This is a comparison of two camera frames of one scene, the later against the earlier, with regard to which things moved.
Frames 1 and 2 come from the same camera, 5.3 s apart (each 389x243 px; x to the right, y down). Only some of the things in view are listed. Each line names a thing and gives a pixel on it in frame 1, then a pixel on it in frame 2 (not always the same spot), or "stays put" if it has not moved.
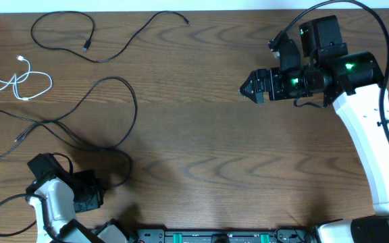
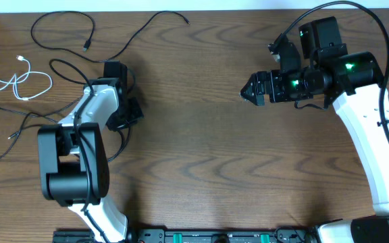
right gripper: (273, 75) stays put
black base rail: (281, 235) stays put
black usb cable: (109, 149) to (23, 129)
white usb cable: (18, 57) stays put
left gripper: (93, 201) to (137, 115)
